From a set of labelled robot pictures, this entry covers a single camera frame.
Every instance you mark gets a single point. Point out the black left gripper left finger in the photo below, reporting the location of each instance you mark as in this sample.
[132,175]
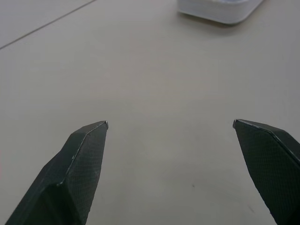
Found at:
[70,178]

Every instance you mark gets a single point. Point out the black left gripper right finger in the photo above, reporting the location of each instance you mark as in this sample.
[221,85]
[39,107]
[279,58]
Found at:
[274,168]

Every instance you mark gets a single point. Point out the white plastic tray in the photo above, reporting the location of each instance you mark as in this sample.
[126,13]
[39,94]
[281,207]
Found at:
[218,10]

